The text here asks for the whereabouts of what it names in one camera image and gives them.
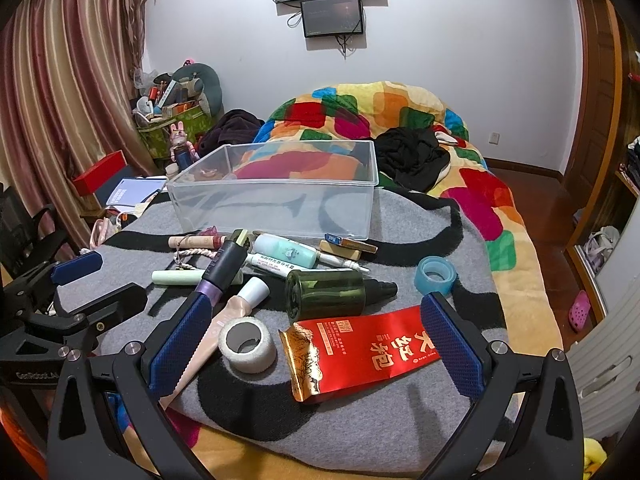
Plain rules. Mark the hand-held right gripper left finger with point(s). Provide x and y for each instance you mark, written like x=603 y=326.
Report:
x=175 y=345

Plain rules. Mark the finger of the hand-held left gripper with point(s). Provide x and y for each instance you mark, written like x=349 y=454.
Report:
x=75 y=266
x=105 y=305

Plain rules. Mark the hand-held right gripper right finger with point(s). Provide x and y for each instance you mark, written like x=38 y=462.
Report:
x=452 y=345

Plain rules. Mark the light green tube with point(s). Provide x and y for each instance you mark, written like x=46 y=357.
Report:
x=175 y=277

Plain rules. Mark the blue tape roll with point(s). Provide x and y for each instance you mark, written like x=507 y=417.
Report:
x=422 y=282

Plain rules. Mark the beige cosmetic tube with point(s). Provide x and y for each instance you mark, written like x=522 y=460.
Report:
x=235 y=310

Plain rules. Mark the white tape roll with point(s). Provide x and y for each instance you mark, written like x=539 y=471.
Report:
x=260 y=355

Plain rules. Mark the red foil tea packet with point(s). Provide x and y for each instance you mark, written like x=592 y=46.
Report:
x=360 y=350

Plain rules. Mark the purple and black tube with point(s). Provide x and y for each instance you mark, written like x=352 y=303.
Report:
x=225 y=265

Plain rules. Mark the wooden cylinder with red band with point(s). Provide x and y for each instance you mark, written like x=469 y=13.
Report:
x=192 y=241

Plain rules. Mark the white ointment tube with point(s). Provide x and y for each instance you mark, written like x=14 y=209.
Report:
x=270 y=262

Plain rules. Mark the small dark blue box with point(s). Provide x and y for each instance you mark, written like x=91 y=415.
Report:
x=360 y=246

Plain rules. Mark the dark green plastic bottle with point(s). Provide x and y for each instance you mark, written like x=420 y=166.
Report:
x=325 y=292

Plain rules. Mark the clear plastic storage box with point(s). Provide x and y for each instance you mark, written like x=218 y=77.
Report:
x=270 y=210

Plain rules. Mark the pink pouch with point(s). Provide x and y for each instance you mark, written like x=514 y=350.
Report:
x=102 y=232

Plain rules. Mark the black office chair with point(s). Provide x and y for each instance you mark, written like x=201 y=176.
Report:
x=20 y=230

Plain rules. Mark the blue and white notebook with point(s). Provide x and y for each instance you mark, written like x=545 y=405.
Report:
x=132 y=191

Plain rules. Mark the red rectangular box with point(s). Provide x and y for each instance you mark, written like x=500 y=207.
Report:
x=100 y=172

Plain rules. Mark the small dark red ornament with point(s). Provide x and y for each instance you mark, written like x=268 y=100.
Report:
x=209 y=232

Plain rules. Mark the pink clog shoe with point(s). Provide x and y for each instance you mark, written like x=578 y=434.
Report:
x=580 y=310

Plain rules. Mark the white spray pen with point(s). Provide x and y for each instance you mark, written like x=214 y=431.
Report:
x=340 y=260

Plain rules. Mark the mint green bottle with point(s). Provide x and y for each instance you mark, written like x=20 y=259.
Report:
x=285 y=252

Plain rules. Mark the green basket of clutter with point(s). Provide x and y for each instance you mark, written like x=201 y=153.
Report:
x=155 y=142

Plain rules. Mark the colourful patchwork blanket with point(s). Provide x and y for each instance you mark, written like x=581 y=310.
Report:
x=480 y=200

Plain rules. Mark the beige wooden block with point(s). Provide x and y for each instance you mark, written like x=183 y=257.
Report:
x=330 y=246

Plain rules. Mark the pink rabbit toy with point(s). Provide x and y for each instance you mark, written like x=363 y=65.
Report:
x=180 y=142

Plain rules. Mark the white handbag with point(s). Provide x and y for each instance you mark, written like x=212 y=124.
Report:
x=600 y=250

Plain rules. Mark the striped pink beige curtain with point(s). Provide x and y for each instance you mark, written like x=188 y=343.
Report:
x=65 y=85

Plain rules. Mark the yellow plush toy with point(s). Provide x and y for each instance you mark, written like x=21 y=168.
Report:
x=595 y=457

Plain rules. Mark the black clothing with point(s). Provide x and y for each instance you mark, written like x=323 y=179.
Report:
x=410 y=157

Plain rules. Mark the dark maroon cloth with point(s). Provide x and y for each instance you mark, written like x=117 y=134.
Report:
x=232 y=127

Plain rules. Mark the grey neck pillow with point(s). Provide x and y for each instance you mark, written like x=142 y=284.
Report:
x=212 y=90

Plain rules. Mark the brown wooden wardrobe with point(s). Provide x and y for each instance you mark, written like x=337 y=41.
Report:
x=595 y=110

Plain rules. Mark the white wall socket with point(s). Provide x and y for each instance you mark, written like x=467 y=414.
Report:
x=494 y=138

